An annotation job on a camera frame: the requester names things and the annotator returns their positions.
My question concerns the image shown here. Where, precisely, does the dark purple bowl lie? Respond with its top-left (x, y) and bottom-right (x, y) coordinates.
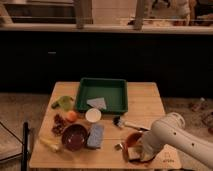
top-left (61, 124), bottom-right (88, 151)

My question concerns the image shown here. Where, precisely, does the green plastic tray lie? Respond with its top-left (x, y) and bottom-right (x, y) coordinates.
top-left (75, 78), bottom-right (128, 115)

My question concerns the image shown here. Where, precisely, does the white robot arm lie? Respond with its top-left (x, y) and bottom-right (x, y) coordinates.
top-left (141, 112), bottom-right (213, 169)

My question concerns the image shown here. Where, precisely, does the white cup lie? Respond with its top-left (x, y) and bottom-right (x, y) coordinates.
top-left (85, 108), bottom-right (102, 123)

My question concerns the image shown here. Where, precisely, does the red bowl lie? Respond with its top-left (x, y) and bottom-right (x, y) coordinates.
top-left (122, 131), bottom-right (158, 165)

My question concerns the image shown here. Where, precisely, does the grey cloth in tray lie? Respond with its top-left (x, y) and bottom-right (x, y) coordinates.
top-left (87, 97), bottom-right (106, 109)

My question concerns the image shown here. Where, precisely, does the dish brush black handle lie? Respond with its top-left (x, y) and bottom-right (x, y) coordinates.
top-left (113, 116), bottom-right (147, 131)

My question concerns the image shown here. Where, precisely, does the wooden black eraser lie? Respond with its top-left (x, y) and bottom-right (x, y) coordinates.
top-left (127, 146), bottom-right (141, 161)

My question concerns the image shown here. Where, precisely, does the blue sponge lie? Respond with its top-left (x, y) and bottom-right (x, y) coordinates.
top-left (87, 124), bottom-right (104, 149)

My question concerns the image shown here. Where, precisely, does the brown dried food pile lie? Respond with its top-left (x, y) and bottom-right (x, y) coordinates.
top-left (52, 114), bottom-right (68, 136)

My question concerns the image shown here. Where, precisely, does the small metal clip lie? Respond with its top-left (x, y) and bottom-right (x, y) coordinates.
top-left (115, 142), bottom-right (124, 150)

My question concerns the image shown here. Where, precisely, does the orange fruit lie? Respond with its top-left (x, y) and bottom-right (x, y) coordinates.
top-left (66, 110), bottom-right (78, 123)

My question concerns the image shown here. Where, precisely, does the black chair frame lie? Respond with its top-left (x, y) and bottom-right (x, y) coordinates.
top-left (0, 121), bottom-right (30, 171)

